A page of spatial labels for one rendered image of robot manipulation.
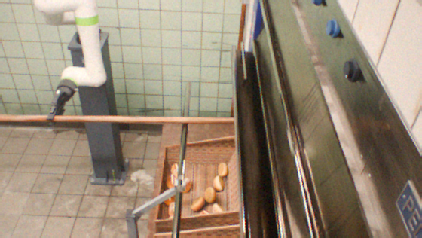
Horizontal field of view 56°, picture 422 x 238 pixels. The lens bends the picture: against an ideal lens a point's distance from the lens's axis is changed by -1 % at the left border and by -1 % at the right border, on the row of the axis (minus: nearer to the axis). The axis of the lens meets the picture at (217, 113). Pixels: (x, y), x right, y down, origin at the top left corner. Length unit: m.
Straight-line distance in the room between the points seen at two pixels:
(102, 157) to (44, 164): 0.62
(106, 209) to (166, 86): 1.07
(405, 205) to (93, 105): 2.37
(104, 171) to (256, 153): 1.90
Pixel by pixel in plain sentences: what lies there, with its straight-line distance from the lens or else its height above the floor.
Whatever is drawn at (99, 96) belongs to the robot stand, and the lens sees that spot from 2.73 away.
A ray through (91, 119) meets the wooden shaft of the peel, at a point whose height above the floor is 1.19.
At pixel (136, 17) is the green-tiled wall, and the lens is 3.05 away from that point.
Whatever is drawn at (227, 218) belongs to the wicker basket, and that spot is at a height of 0.78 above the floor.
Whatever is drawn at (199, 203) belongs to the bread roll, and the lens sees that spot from 2.28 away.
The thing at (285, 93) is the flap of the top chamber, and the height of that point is 1.73.
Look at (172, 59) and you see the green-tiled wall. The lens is 3.19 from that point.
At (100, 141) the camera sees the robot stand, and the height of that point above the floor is 0.42.
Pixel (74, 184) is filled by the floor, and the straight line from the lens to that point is 3.33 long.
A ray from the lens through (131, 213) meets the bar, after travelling 1.88.
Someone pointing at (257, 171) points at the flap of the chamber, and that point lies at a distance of 1.44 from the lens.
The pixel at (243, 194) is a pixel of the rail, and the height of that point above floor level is 1.43.
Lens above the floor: 2.45
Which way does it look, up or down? 39 degrees down
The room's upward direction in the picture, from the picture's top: 4 degrees clockwise
